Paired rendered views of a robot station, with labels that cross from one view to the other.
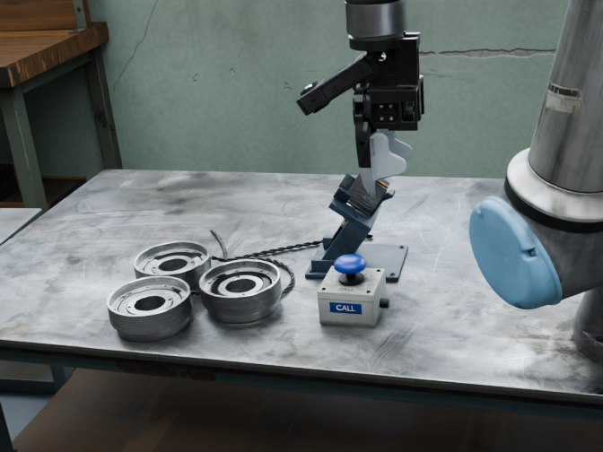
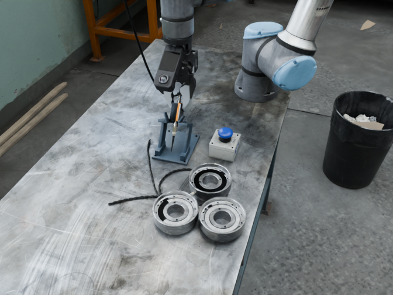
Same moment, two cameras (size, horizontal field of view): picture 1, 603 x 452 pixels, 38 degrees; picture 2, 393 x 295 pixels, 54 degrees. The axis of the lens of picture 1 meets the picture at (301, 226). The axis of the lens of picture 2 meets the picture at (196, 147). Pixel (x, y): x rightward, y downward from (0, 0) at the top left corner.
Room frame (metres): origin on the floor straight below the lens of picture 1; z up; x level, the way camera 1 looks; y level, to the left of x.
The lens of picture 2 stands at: (1.04, 0.75, 1.52)
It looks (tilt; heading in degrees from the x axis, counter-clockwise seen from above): 41 degrees down; 270
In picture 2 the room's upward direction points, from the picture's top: straight up
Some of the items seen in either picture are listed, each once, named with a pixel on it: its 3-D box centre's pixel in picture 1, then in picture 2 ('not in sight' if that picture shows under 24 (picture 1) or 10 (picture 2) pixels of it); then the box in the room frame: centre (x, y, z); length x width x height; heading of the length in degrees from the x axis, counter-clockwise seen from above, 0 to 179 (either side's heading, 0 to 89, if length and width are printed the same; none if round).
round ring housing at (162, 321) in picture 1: (151, 308); (221, 219); (0.99, 0.20, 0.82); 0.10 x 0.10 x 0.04
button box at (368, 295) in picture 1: (356, 294); (225, 143); (0.96, -0.06, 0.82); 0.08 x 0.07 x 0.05; 71
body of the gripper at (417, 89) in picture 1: (385, 82); (179, 55); (1.09, -0.12, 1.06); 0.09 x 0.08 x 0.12; 74
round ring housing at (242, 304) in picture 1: (241, 291); (210, 182); (1.01, 0.09, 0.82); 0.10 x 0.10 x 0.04
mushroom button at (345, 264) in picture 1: (351, 276); (225, 137); (0.97, -0.06, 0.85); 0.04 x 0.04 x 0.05
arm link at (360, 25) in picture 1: (377, 17); (176, 25); (1.09, -0.12, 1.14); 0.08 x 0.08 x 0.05
